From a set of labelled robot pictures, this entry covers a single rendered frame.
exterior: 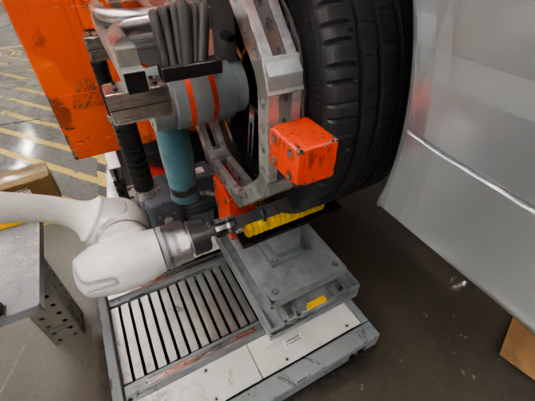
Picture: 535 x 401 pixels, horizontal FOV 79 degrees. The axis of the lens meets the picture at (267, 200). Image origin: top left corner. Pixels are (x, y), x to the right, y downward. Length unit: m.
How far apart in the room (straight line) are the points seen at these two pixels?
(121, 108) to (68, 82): 0.65
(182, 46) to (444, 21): 0.33
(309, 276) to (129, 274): 0.66
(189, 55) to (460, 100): 0.36
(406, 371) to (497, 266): 0.84
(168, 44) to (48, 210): 0.41
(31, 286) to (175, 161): 0.47
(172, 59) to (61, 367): 1.13
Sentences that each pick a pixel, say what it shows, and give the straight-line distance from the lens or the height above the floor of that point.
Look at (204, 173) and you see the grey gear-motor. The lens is 1.22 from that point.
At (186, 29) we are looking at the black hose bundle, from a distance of 0.53.
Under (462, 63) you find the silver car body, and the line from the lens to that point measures 0.46.
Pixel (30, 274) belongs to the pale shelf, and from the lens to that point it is 1.04.
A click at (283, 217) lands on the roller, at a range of 0.88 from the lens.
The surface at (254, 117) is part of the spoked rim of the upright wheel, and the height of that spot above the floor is 0.76.
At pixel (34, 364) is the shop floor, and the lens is 1.46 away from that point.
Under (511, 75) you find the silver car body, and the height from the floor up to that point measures 1.01.
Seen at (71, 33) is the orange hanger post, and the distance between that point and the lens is 1.14.
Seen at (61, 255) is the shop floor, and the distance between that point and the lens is 1.74.
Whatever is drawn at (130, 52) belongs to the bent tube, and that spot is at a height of 1.00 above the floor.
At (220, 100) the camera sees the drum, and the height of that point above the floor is 0.85.
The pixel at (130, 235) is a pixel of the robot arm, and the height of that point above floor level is 0.69.
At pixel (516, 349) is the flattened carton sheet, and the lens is 1.50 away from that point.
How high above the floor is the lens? 1.13
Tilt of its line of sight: 41 degrees down
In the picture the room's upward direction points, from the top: straight up
